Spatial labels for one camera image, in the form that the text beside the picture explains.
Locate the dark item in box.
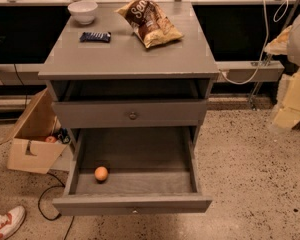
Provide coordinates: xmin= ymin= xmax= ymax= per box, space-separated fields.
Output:
xmin=57 ymin=128 xmax=71 ymax=144

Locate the blue snack bar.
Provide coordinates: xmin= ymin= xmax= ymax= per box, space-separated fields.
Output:
xmin=79 ymin=32 xmax=111 ymax=43

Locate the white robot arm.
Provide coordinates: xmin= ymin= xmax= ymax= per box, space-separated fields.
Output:
xmin=264 ymin=14 xmax=300 ymax=132

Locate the grey wooden cabinet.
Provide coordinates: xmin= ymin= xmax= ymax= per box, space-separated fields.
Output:
xmin=39 ymin=3 xmax=218 ymax=137

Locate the black floor cable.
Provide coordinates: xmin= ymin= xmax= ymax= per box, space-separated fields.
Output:
xmin=37 ymin=172 xmax=75 ymax=240

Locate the brown yellow chip bag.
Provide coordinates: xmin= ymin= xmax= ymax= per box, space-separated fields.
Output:
xmin=116 ymin=0 xmax=183 ymax=48

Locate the grey closed upper drawer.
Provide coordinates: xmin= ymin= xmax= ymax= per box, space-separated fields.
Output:
xmin=52 ymin=100 xmax=206 ymax=128

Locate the red apple in box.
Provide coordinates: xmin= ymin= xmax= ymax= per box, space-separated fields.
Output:
xmin=45 ymin=136 xmax=57 ymax=143

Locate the white hanging cable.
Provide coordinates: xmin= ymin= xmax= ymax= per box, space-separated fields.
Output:
xmin=219 ymin=0 xmax=299 ymax=86

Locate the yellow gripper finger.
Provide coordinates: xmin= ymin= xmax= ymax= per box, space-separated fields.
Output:
xmin=264 ymin=26 xmax=292 ymax=55
xmin=269 ymin=68 xmax=300 ymax=133

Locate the white ceramic bowl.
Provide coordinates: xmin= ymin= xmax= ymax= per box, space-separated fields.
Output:
xmin=68 ymin=1 xmax=98 ymax=25

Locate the cardboard box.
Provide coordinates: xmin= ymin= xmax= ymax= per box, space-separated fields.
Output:
xmin=3 ymin=89 xmax=72 ymax=174

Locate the white red sneaker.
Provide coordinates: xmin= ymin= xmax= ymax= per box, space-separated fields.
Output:
xmin=0 ymin=206 xmax=26 ymax=240

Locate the orange fruit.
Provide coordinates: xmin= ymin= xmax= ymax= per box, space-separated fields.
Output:
xmin=94 ymin=166 xmax=108 ymax=182

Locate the grey open middle drawer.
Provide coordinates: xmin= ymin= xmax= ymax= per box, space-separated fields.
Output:
xmin=53 ymin=127 xmax=212 ymax=216

